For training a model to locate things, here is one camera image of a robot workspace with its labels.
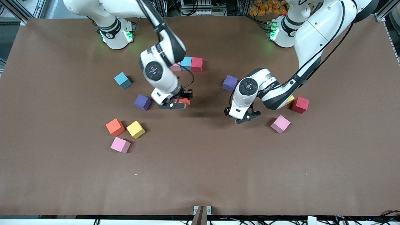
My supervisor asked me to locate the red foam cube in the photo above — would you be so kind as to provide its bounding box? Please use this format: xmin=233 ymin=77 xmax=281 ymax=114
xmin=191 ymin=57 xmax=203 ymax=73
xmin=291 ymin=96 xmax=310 ymax=114

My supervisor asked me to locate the purple foam cube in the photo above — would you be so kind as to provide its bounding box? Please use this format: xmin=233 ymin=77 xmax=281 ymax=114
xmin=222 ymin=74 xmax=239 ymax=93
xmin=134 ymin=94 xmax=152 ymax=111

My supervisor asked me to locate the white socket strip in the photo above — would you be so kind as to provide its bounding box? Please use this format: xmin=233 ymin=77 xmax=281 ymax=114
xmin=181 ymin=9 xmax=213 ymax=16

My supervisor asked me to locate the white power strip with plugs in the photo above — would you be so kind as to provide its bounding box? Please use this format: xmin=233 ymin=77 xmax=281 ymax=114
xmin=120 ymin=0 xmax=146 ymax=18

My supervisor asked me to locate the bag of orange snacks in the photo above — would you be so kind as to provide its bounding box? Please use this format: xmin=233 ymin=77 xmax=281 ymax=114
xmin=249 ymin=0 xmax=289 ymax=17

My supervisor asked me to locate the small metal bracket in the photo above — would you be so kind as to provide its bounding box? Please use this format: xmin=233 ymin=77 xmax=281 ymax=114
xmin=193 ymin=205 xmax=212 ymax=225

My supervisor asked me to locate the aluminium frame rail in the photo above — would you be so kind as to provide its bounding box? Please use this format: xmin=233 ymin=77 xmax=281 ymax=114
xmin=375 ymin=0 xmax=400 ymax=22
xmin=0 ymin=0 xmax=47 ymax=26

